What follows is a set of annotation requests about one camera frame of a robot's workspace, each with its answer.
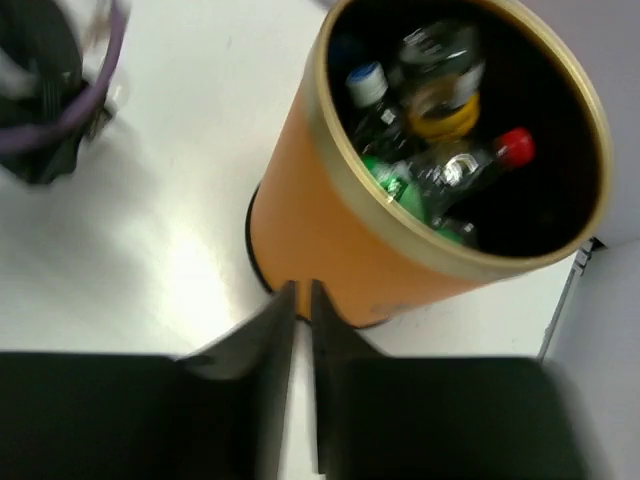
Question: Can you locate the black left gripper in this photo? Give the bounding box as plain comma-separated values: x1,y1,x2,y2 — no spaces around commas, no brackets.
1,1,110,185

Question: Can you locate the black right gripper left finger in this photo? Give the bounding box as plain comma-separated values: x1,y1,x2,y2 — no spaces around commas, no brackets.
1,282,296,479

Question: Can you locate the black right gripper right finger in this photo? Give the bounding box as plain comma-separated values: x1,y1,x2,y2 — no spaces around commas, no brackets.
311,281,612,479

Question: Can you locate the green plastic bottle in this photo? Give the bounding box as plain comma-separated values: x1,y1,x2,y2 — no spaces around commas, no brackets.
361,155,477,247

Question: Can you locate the large red label water bottle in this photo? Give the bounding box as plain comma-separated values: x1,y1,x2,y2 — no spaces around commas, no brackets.
399,127,535,243

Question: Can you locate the blue label clear bottle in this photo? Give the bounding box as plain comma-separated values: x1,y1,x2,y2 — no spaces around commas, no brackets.
345,61,418,164

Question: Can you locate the yellow cap clear bottle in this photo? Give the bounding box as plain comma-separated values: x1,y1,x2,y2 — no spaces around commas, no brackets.
389,19,485,143

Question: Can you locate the orange bin with gold rim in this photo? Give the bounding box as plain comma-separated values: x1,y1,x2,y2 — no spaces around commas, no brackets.
247,1,613,328

